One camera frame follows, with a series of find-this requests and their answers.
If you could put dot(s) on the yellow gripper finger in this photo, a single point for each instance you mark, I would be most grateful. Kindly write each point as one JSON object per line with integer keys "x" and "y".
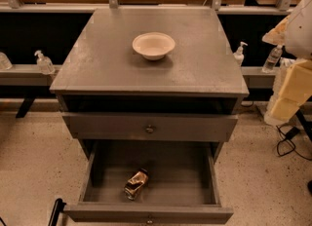
{"x": 282, "y": 109}
{"x": 297, "y": 85}

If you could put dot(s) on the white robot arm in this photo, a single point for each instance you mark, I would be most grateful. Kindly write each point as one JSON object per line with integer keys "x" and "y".
{"x": 294, "y": 33}

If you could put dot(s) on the grey open middle drawer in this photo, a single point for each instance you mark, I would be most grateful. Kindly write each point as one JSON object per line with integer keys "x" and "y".
{"x": 181, "y": 187}

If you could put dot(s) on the grey drawer cabinet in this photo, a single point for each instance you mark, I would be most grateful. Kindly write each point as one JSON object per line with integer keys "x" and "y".
{"x": 103, "y": 73}

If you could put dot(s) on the grey top drawer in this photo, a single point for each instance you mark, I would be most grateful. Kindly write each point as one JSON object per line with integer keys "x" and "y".
{"x": 146, "y": 126}

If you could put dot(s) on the clear water bottle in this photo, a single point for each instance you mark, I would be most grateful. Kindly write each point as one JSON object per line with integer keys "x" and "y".
{"x": 272, "y": 59}

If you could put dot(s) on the white pump bottle right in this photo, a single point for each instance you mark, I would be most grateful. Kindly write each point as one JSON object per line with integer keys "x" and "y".
{"x": 239, "y": 54}

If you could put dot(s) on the white bowl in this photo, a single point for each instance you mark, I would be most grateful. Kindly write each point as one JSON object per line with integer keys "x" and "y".
{"x": 153, "y": 45}

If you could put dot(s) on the clear sanitizer pump bottle left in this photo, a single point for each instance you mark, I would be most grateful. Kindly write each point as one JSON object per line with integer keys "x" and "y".
{"x": 44, "y": 63}

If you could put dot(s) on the black handle bottom left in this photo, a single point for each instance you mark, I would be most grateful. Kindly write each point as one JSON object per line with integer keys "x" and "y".
{"x": 56, "y": 211}

